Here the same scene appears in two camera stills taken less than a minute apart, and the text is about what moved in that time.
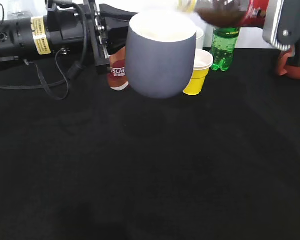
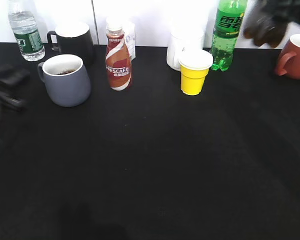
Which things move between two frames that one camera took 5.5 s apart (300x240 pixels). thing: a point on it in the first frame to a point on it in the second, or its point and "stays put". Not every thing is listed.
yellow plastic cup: x=203 y=61 stays put
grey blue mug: x=159 y=53 to x=68 y=82
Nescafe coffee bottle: x=118 y=75 stays put
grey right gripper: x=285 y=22 to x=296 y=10
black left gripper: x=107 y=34 to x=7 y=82
